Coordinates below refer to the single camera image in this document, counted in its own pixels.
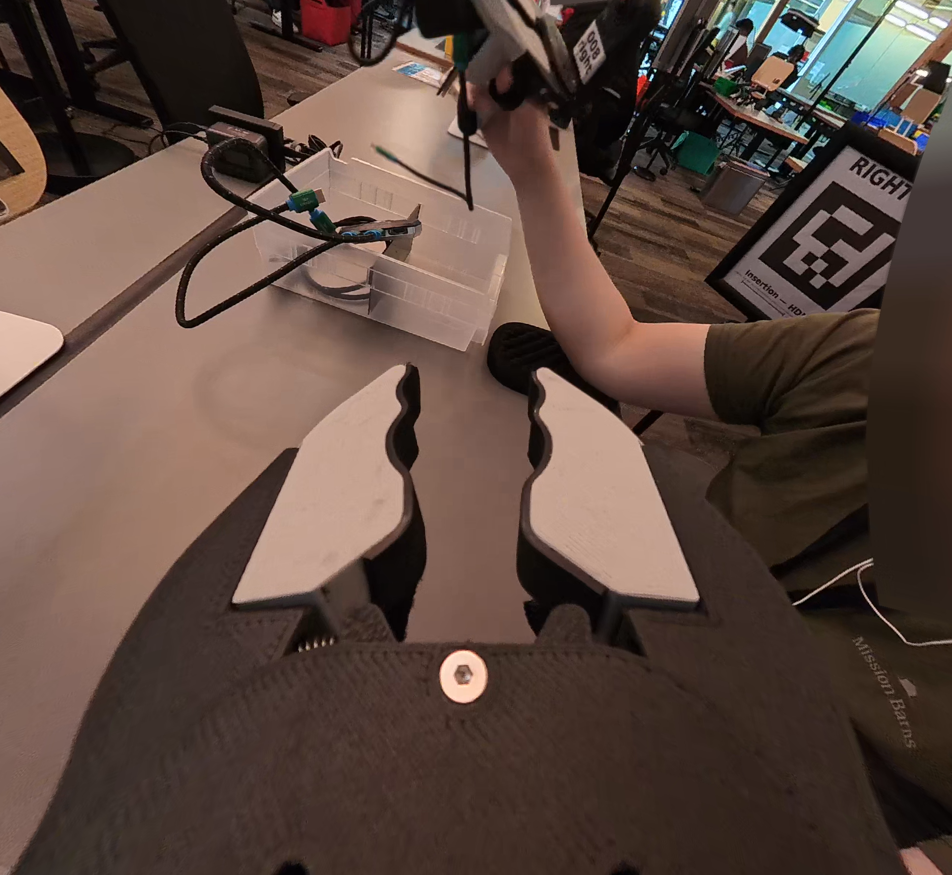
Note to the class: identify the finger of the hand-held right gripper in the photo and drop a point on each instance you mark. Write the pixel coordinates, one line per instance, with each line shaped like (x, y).
(513, 8)
(492, 60)

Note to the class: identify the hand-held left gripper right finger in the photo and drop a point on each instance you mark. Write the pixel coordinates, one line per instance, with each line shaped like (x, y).
(610, 510)

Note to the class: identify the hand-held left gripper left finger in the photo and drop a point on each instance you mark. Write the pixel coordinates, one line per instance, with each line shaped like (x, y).
(327, 503)

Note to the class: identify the silver hdmi switch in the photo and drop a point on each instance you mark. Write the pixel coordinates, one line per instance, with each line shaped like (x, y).
(387, 228)

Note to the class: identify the clear plastic bin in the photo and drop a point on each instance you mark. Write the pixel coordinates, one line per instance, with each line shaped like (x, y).
(446, 272)

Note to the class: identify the person's right hand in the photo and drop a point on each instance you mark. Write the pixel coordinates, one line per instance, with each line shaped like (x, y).
(524, 138)

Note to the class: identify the blue printed leaflet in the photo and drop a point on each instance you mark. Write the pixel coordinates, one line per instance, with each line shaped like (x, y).
(418, 73)

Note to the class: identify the black office chair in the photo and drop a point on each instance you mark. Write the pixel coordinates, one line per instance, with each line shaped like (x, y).
(617, 138)

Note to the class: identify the green storage bin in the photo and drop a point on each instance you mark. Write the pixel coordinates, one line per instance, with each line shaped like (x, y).
(695, 153)

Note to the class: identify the red bag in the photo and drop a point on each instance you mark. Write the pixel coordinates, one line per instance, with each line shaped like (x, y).
(326, 19)

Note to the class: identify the black ribbed wrist rest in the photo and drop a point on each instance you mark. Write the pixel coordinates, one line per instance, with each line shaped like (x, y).
(528, 354)

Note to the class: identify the grey trash can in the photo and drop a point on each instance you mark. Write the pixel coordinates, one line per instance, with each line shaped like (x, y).
(732, 187)

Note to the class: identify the black power adapter box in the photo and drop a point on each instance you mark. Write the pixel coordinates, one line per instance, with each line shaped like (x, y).
(245, 146)

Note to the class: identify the framed black white marker sign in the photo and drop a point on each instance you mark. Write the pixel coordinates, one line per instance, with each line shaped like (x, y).
(825, 242)

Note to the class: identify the acrylic sign holder wooden board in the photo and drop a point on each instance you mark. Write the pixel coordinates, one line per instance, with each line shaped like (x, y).
(26, 161)

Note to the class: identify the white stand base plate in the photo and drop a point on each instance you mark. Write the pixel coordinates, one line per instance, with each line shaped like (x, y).
(26, 354)

